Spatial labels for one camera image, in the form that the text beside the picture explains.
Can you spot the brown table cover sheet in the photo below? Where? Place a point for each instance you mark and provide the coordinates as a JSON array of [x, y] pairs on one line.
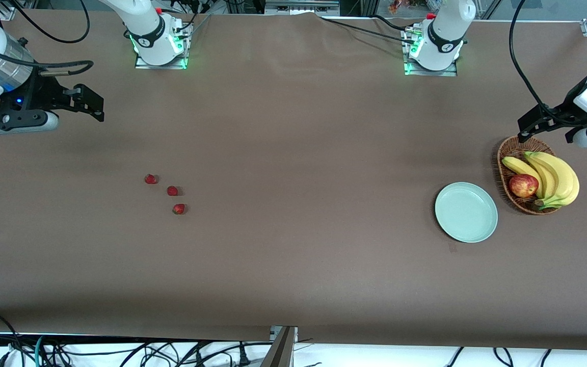
[[293, 255]]

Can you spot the yellow banana bunch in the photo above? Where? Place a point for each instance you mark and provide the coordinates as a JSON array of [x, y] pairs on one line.
[[568, 178]]

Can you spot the grey metal box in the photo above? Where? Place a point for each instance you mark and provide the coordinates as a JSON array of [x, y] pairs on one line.
[[301, 7]]

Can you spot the metal corner bracket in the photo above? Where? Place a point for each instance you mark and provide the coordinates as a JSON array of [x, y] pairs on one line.
[[6, 13]]

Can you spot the red apple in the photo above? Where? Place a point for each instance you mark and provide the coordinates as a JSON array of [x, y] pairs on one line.
[[524, 185]]

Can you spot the brown wicker basket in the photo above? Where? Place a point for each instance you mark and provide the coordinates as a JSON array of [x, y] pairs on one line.
[[515, 150]]

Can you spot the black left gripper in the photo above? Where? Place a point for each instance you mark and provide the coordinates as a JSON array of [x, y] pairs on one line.
[[566, 108]]

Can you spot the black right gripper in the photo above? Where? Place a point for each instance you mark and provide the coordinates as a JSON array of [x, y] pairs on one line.
[[42, 94]]

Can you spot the aluminium frame profile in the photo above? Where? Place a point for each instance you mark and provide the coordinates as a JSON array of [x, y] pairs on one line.
[[281, 351]]

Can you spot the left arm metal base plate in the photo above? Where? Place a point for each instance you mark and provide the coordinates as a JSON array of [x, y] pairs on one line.
[[428, 72]]

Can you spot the small yellow banana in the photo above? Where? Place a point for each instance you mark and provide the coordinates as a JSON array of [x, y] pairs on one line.
[[517, 165]]

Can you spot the pale green plate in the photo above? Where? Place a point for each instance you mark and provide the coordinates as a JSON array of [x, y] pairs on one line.
[[467, 211]]

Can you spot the red strawberry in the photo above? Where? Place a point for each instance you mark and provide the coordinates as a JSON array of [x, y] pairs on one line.
[[179, 208], [172, 190], [151, 179]]

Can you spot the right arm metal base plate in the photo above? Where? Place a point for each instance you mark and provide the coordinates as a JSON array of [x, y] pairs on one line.
[[163, 65]]

